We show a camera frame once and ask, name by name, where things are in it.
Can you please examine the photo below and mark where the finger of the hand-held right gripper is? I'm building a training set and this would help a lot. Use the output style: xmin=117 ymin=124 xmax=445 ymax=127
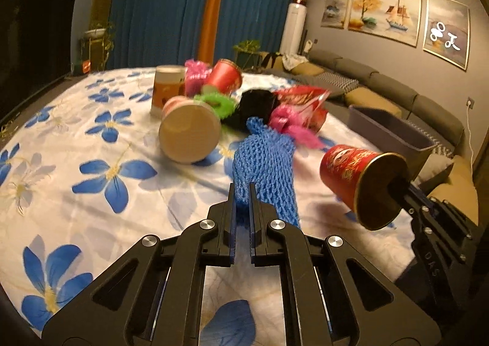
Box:
xmin=407 ymin=182 xmax=436 ymax=206
xmin=388 ymin=176 xmax=425 ymax=217

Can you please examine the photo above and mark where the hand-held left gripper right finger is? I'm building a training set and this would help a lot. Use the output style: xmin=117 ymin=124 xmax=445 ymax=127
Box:
xmin=249 ymin=182 xmax=446 ymax=346

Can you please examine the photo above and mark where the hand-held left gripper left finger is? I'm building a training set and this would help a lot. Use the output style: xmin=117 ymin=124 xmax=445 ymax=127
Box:
xmin=41 ymin=182 xmax=235 ymax=346

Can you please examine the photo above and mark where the red gold-rimmed paper cup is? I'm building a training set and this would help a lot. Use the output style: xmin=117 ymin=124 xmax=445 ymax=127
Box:
xmin=320 ymin=144 xmax=409 ymax=231

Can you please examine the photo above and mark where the grey plastic bin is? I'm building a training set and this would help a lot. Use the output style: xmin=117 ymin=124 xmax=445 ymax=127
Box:
xmin=348 ymin=104 xmax=440 ymax=178

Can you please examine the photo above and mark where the blue foam net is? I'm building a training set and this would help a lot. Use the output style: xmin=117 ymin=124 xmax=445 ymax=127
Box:
xmin=231 ymin=117 xmax=300 ymax=226

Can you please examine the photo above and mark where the pink foam net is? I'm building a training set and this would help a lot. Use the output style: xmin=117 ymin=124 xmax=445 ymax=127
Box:
xmin=184 ymin=59 xmax=212 ymax=96
xmin=269 ymin=104 xmax=323 ymax=150

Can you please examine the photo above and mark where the green foam net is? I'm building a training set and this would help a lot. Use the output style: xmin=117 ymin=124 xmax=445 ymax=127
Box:
xmin=193 ymin=87 xmax=237 ymax=117

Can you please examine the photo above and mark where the red snack packet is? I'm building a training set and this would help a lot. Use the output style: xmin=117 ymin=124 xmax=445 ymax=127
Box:
xmin=273 ymin=87 xmax=331 ymax=132

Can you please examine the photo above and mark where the black bag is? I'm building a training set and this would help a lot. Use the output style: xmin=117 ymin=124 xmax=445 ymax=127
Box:
xmin=222 ymin=88 xmax=281 ymax=128

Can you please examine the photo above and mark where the brown paper cup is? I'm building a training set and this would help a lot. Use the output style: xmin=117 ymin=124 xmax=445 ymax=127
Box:
xmin=150 ymin=65 xmax=186 ymax=117

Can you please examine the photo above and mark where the grey-brown cushion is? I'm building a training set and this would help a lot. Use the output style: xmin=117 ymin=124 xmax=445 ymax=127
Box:
xmin=414 ymin=155 xmax=455 ymax=186

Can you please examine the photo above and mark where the yellow sofa seat pad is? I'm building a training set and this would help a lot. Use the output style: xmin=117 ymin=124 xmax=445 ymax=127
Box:
xmin=428 ymin=157 xmax=478 ymax=224

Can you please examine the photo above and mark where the large yellow cushion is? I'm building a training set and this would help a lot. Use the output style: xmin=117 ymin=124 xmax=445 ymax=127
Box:
xmin=344 ymin=87 xmax=402 ymax=119

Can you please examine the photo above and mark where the grey sofa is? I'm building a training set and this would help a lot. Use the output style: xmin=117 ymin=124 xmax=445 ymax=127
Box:
xmin=260 ymin=48 xmax=478 ymax=224

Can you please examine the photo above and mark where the pink and white paper cup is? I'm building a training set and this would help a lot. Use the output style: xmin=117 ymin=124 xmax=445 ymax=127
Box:
xmin=158 ymin=95 xmax=222 ymax=165

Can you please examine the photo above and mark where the long black-white patterned cushion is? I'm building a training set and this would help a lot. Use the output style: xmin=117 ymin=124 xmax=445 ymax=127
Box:
xmin=317 ymin=71 xmax=360 ymax=92

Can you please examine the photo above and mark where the small yellow cushion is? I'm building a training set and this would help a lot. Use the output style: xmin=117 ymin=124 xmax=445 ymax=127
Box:
xmin=292 ymin=62 xmax=325 ymax=77

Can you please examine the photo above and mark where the plain red paper cup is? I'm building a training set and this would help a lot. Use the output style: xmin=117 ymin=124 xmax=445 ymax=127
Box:
xmin=206 ymin=58 xmax=243 ymax=96

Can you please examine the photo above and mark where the purple-grey framed painting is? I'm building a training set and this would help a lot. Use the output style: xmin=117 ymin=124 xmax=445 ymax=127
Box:
xmin=423 ymin=0 xmax=470 ymax=70

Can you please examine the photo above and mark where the white cloth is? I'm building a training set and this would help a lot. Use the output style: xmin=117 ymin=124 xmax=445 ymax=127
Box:
xmin=283 ymin=53 xmax=308 ymax=70

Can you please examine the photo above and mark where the wide tree and sailboat painting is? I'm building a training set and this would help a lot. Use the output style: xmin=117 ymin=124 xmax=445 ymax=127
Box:
xmin=347 ymin=0 xmax=422 ymax=47

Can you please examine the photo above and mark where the black clothing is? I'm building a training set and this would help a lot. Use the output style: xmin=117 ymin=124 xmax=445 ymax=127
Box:
xmin=262 ymin=51 xmax=283 ymax=69

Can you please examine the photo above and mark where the blue floral white tablecloth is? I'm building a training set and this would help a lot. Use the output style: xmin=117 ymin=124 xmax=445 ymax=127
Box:
xmin=0 ymin=67 xmax=421 ymax=346

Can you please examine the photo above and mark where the potted plant in green pot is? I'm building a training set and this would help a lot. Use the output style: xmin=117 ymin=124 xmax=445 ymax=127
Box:
xmin=233 ymin=39 xmax=262 ymax=71

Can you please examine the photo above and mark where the small grey landscape painting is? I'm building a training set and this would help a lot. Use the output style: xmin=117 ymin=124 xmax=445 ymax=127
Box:
xmin=320 ymin=0 xmax=351 ymax=30

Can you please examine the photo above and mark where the white standing air conditioner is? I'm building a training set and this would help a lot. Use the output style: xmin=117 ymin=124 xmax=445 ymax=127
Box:
xmin=281 ymin=3 xmax=307 ymax=56

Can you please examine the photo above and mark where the orange curtain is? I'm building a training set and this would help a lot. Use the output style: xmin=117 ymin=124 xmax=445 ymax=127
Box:
xmin=199 ymin=0 xmax=229 ymax=64

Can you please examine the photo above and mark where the blue curtain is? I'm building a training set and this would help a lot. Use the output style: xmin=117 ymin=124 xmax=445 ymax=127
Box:
xmin=108 ymin=0 xmax=215 ymax=71
xmin=214 ymin=0 xmax=311 ymax=64

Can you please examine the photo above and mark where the potted plant on white stand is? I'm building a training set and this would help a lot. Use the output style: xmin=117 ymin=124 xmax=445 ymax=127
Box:
xmin=80 ymin=21 xmax=115 ymax=73

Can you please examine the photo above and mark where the black television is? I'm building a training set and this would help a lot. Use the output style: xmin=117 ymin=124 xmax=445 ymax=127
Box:
xmin=6 ymin=0 xmax=77 ymax=102

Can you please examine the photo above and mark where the white cable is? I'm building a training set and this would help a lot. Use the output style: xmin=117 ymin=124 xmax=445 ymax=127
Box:
xmin=464 ymin=105 xmax=476 ymax=163

